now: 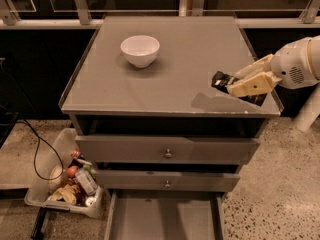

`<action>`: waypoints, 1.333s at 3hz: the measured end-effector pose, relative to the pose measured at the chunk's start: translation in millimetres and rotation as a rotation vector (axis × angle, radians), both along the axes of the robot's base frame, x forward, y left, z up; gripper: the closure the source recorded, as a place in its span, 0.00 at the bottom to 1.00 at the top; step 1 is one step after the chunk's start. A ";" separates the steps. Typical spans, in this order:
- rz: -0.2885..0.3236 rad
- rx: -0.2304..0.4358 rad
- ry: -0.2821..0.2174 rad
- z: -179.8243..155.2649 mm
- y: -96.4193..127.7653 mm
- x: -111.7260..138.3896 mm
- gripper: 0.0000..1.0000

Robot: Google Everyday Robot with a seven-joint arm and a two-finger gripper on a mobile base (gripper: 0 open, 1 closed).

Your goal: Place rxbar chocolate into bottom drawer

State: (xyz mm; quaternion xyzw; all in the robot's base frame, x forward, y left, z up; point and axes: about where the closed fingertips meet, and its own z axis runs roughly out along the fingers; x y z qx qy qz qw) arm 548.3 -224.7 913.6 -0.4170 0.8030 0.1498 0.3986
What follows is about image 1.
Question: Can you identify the beige round item in bin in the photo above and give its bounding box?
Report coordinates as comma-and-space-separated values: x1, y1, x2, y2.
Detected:
49, 165, 67, 191

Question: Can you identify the grey open bottom drawer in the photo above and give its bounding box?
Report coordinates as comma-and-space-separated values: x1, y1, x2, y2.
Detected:
104, 190, 227, 240

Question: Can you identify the red apple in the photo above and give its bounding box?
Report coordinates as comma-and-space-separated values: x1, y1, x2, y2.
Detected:
67, 166, 79, 178

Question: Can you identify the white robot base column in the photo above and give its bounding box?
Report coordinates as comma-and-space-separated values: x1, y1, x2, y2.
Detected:
293, 84, 320, 132

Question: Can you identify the grey middle drawer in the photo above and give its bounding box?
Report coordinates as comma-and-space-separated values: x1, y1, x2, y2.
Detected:
96, 170, 240, 192

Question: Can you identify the silver soda can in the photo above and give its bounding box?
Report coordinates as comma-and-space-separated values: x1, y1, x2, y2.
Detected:
75, 168, 98, 195

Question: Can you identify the grey drawer cabinet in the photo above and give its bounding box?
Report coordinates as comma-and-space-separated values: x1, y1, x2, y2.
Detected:
58, 15, 284, 240

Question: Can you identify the black cable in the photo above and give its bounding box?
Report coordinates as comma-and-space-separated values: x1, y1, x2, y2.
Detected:
0, 105, 65, 182

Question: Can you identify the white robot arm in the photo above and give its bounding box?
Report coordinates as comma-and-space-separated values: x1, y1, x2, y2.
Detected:
227, 36, 320, 97

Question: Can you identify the metal railing frame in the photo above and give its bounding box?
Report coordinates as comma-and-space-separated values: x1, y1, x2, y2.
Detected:
0, 0, 320, 29

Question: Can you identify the clear plastic storage bin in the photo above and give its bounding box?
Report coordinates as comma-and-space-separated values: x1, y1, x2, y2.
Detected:
25, 128, 102, 218

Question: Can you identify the white ceramic bowl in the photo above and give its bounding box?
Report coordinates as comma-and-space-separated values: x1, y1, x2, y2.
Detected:
120, 35, 160, 68

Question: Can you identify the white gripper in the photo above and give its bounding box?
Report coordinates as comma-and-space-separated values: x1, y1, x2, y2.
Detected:
227, 37, 320, 98

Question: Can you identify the grey top drawer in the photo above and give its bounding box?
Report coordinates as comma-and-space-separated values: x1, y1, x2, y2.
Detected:
76, 135, 260, 164

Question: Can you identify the black rxbar chocolate wrapper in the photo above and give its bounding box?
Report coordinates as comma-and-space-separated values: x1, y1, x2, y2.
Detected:
211, 71, 266, 106

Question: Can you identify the yellow chip bag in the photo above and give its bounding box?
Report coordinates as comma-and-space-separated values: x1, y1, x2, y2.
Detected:
48, 185, 80, 205

